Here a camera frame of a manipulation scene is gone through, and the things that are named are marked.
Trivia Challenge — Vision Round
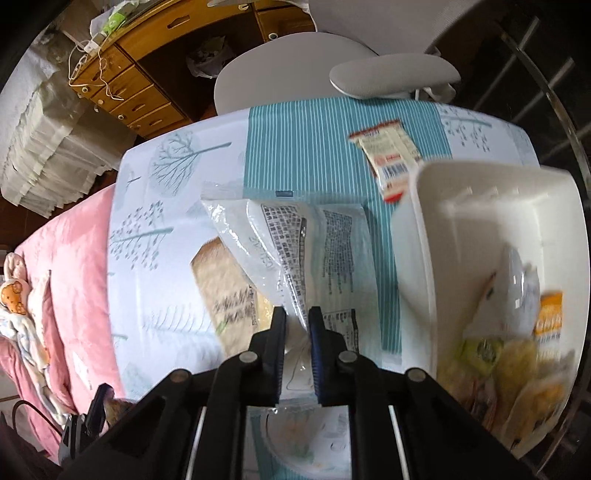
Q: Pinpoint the brown cracker packet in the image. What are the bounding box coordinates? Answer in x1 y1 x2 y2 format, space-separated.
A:
191 237 273 358

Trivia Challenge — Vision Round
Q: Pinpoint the clear white large bag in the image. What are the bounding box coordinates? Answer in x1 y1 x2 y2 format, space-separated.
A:
202 198 382 402

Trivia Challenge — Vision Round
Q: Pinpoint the green small snack packet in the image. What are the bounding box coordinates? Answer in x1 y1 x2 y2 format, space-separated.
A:
457 338 504 377

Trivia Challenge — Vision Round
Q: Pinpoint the white plastic storage bin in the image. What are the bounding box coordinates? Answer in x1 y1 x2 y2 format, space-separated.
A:
390 159 585 460

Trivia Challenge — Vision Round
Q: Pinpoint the white silver snack pouch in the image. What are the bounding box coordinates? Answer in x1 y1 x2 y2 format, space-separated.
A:
464 244 541 340

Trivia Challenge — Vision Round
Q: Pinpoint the orange label clear snack bag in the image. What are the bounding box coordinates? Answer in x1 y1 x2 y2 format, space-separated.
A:
489 339 575 458

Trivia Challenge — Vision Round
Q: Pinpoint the red white small packet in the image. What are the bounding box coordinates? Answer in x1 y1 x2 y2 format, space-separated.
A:
349 120 424 203

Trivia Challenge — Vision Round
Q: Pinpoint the orange white snack stick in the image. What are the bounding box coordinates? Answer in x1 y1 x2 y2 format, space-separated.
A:
533 291 563 362

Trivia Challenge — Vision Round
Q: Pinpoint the blue white patterned tablecloth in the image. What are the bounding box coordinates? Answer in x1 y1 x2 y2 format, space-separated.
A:
107 98 538 400

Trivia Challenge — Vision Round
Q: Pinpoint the pink quilt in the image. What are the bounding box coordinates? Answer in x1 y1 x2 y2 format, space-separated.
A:
0 184 127 462

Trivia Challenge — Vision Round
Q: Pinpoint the cartoon print blanket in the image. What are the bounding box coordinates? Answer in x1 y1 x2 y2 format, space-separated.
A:
1 253 70 428

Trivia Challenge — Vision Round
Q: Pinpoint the white lace covered furniture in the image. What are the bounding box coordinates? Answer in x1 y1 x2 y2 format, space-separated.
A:
1 33 136 218

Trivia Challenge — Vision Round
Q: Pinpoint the wooden desk with drawers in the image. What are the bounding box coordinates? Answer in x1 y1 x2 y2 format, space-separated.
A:
69 1 315 139

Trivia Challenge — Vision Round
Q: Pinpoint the grey office chair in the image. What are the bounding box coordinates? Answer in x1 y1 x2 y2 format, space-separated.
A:
213 0 478 115

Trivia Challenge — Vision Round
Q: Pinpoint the green tissue pack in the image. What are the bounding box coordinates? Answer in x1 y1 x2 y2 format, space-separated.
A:
89 0 150 37

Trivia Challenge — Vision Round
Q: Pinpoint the metal window railing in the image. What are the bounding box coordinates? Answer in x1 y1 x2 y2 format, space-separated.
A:
474 13 590 215

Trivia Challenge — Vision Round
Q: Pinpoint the white charging cable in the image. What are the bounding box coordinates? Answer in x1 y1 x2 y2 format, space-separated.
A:
67 36 126 103

